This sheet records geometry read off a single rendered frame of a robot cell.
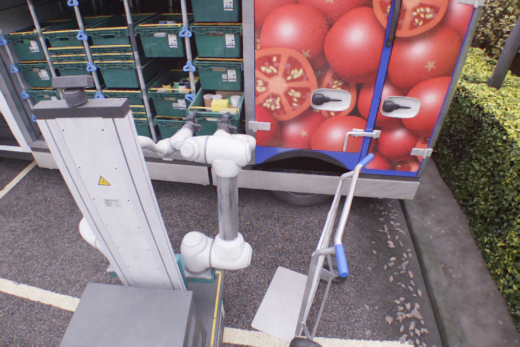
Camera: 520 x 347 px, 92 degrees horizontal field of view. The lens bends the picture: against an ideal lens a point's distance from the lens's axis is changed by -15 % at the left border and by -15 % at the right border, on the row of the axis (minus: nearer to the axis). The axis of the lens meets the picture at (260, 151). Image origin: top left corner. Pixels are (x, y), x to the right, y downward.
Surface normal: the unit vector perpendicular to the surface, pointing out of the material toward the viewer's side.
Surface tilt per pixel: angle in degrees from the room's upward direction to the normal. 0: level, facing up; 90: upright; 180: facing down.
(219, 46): 98
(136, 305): 0
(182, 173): 90
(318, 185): 90
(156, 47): 96
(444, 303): 0
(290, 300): 0
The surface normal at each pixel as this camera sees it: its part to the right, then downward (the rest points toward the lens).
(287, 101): -0.12, 0.58
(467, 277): -0.14, -0.81
